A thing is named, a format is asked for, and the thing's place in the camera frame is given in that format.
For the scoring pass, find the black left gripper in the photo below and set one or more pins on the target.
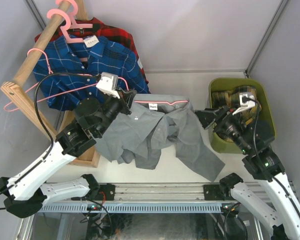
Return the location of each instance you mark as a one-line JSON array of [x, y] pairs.
[[126, 98]]

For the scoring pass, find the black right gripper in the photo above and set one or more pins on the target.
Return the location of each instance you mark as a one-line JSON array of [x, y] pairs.
[[208, 116]]

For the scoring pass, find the pink wire hanger grey shirt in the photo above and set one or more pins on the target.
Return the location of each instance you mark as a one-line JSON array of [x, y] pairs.
[[153, 102]]

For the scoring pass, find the yellow plaid shirt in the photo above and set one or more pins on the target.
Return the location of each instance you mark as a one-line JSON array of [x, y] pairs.
[[231, 99]]

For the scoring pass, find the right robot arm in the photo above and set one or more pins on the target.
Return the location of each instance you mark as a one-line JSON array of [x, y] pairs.
[[282, 219]]

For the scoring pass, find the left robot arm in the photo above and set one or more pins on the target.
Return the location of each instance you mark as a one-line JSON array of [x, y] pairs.
[[27, 192]]

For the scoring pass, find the blue plaid shirt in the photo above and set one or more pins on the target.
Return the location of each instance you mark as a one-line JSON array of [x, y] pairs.
[[65, 90]]

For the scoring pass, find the red plaid shirt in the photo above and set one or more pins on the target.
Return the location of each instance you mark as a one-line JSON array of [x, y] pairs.
[[110, 32]]

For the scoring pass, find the pink plastic hanger blue shirt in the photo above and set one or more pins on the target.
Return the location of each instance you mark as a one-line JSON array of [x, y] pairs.
[[66, 35]]

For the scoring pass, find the green plastic basket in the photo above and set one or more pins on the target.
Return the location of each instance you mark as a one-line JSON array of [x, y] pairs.
[[222, 84]]

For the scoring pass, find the white paper price tag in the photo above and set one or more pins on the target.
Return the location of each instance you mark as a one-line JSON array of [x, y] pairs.
[[90, 41]]

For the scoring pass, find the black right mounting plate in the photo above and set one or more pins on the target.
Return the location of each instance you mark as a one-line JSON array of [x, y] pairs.
[[214, 192]]

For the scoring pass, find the black mounting plate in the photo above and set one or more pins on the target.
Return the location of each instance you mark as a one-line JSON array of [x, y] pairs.
[[106, 192], [214, 192]]

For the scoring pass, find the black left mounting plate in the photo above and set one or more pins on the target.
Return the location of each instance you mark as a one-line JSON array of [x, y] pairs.
[[106, 192]]

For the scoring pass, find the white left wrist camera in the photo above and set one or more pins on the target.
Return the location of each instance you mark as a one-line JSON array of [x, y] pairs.
[[107, 84]]

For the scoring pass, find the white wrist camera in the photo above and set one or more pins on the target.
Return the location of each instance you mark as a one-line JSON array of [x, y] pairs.
[[246, 102], [107, 84]]

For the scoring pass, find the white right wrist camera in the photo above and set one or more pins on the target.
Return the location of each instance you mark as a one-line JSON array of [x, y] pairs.
[[246, 102]]

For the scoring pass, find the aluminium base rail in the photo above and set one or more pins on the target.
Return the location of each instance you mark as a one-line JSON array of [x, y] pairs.
[[162, 192]]

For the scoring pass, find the grey slotted cable duct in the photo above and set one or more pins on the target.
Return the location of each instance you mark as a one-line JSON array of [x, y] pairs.
[[134, 207]]

